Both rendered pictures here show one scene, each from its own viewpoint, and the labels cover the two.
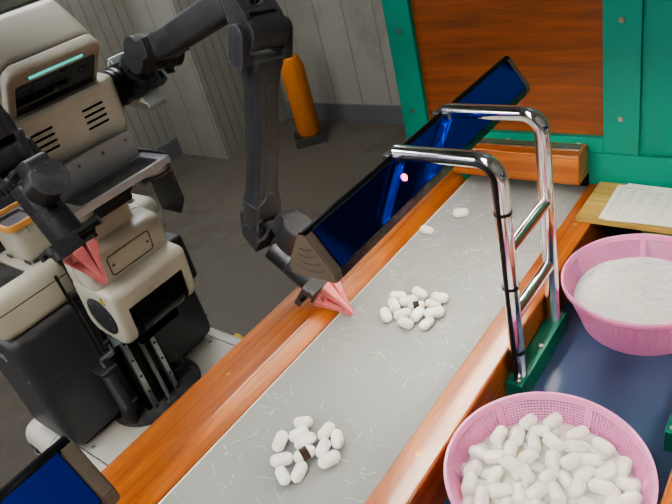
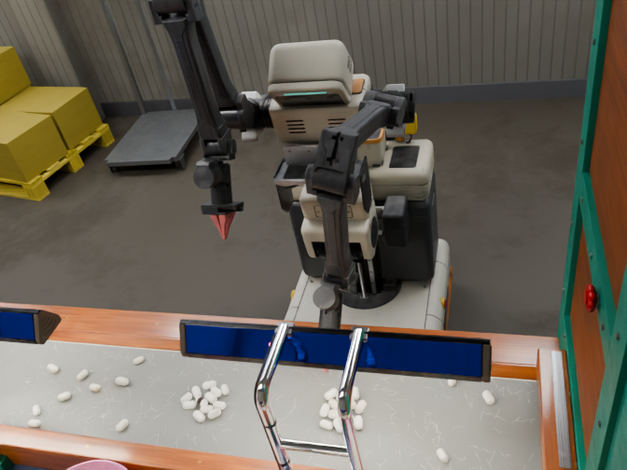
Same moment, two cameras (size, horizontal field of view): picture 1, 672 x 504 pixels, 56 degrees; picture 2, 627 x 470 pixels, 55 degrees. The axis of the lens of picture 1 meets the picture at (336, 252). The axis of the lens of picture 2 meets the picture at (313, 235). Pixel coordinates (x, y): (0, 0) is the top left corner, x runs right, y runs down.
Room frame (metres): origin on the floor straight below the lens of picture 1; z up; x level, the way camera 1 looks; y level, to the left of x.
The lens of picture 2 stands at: (0.60, -0.93, 1.97)
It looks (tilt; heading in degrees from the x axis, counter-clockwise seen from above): 38 degrees down; 66
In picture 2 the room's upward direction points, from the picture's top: 12 degrees counter-clockwise
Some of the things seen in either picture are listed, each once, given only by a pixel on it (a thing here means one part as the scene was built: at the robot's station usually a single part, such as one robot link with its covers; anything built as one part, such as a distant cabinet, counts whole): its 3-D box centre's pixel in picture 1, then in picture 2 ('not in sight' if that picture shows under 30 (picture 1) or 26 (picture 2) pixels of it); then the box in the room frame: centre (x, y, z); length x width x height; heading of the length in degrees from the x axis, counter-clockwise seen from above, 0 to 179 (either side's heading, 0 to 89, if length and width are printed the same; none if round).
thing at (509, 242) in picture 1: (483, 250); (328, 429); (0.85, -0.24, 0.90); 0.20 x 0.19 x 0.45; 135
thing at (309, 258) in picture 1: (426, 148); (326, 341); (0.91, -0.18, 1.08); 0.62 x 0.08 x 0.07; 135
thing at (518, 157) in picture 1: (516, 159); (554, 414); (1.26, -0.45, 0.83); 0.30 x 0.06 x 0.07; 45
